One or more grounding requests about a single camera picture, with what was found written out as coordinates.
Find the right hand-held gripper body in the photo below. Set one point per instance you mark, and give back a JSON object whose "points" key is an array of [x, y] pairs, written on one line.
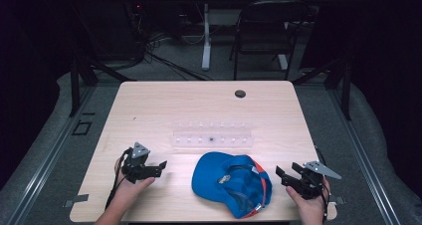
{"points": [[312, 183]]}

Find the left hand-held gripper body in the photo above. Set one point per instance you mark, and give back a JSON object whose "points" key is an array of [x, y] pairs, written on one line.
{"points": [[137, 165]]}

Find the blue baseball cap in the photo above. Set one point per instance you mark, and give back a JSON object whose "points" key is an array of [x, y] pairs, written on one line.
{"points": [[229, 181]]}

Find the person's right hand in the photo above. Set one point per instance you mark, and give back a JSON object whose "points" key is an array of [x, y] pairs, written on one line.
{"points": [[310, 208]]}

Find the person's left hand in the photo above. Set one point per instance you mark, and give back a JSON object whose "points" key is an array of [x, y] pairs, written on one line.
{"points": [[132, 191]]}

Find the grey tape strip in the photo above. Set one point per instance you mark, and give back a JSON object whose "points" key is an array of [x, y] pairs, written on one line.
{"points": [[77, 200], [337, 200]]}

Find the clear plastic hook rack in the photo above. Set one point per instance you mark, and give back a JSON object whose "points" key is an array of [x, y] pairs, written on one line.
{"points": [[212, 139]]}

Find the black table grommet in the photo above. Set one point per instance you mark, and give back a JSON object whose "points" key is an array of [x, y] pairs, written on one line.
{"points": [[240, 93]]}

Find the black metal stand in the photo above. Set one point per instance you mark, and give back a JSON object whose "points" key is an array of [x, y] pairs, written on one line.
{"points": [[346, 85], [75, 85]]}

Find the white standing desk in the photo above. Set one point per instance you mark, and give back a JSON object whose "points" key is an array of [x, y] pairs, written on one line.
{"points": [[206, 36]]}

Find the black folding chair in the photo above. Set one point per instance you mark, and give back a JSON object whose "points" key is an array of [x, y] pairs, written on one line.
{"points": [[265, 26]]}

